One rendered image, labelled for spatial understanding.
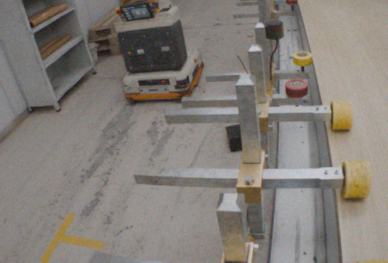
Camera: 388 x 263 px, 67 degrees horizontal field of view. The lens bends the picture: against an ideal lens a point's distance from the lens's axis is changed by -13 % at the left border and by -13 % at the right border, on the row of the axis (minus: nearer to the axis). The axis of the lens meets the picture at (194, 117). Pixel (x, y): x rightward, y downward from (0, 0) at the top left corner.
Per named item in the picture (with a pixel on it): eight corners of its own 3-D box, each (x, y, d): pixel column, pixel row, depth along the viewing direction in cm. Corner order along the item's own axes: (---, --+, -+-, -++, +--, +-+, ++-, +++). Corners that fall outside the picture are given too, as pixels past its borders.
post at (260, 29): (264, 144, 129) (254, 25, 104) (264, 139, 132) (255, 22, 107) (273, 144, 128) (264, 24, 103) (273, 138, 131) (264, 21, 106)
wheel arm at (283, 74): (206, 84, 144) (204, 75, 142) (208, 80, 147) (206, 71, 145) (308, 80, 132) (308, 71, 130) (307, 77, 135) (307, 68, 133)
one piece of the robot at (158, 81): (176, 86, 287) (174, 76, 283) (133, 88, 299) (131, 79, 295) (177, 84, 289) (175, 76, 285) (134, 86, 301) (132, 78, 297)
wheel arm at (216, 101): (183, 110, 124) (180, 100, 122) (185, 105, 127) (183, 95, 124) (302, 107, 112) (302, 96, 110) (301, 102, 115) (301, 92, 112)
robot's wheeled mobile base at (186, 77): (189, 100, 293) (184, 75, 280) (125, 102, 311) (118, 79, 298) (205, 67, 347) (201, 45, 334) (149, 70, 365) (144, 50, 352)
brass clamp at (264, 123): (247, 133, 88) (245, 117, 86) (251, 106, 99) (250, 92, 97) (270, 133, 87) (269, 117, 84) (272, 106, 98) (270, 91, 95)
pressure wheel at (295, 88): (286, 117, 113) (285, 88, 107) (286, 105, 119) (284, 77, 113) (308, 117, 111) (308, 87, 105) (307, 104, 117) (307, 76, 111)
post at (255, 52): (259, 186, 108) (247, 48, 83) (260, 178, 111) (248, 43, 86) (269, 186, 107) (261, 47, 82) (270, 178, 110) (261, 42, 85)
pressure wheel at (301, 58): (304, 85, 130) (304, 59, 124) (289, 79, 136) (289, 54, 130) (316, 78, 133) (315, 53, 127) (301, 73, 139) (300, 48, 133)
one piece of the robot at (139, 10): (161, 22, 268) (152, 1, 250) (123, 26, 278) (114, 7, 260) (164, 13, 274) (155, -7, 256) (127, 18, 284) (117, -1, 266)
